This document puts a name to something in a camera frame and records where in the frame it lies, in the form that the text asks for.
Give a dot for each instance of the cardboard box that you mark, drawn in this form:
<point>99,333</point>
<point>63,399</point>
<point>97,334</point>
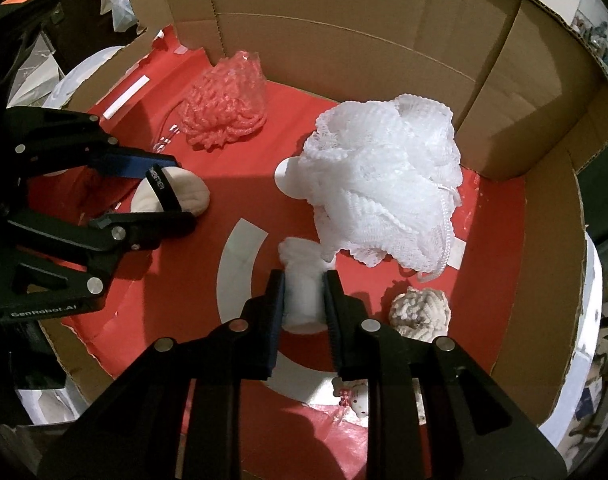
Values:
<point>359,25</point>

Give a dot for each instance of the red paper liner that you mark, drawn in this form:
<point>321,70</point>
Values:
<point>234,180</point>

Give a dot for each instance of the clear plastic bag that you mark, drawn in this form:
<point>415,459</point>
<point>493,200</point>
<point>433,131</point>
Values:
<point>120,5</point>

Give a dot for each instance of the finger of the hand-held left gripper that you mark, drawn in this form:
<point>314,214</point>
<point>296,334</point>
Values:
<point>129,162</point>
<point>149,225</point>

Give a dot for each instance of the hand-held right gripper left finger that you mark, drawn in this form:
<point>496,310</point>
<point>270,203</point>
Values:
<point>276,320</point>

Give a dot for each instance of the coral foam net ball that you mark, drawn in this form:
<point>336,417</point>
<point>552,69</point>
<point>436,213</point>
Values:
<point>224,105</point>

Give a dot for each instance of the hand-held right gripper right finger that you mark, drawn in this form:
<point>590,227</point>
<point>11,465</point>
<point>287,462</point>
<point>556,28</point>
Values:
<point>334,320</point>

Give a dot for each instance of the white towel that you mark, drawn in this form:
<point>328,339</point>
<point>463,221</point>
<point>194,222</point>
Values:
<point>304,290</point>

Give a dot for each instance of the beige powder puff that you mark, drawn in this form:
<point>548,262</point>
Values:
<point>189,195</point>

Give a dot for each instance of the white mesh bath pouf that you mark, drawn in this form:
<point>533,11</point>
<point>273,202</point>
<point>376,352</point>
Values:
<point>383,180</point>

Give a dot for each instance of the cream knitted scrunchie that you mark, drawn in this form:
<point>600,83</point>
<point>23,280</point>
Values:
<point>418,315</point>

